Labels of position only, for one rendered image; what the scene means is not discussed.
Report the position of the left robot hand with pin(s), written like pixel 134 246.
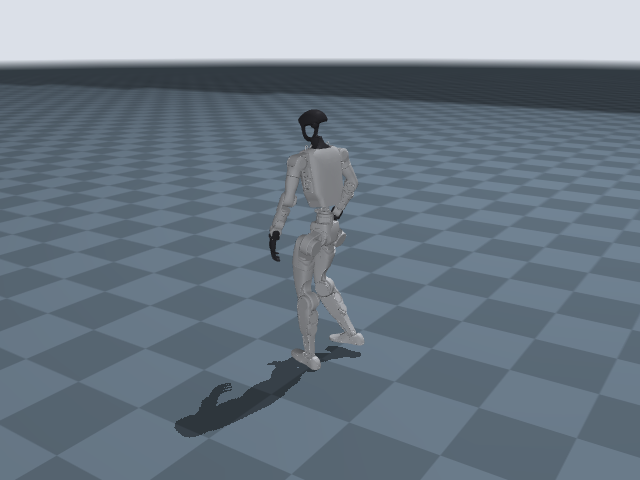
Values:
pixel 272 244

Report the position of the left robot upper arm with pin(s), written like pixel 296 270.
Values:
pixel 295 165

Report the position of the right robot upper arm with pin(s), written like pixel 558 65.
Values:
pixel 351 182

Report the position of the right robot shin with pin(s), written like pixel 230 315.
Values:
pixel 337 309

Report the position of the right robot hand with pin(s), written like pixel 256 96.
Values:
pixel 335 217

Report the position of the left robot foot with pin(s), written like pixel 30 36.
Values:
pixel 313 362

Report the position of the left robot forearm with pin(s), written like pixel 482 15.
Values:
pixel 280 217

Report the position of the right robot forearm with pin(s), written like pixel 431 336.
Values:
pixel 345 198

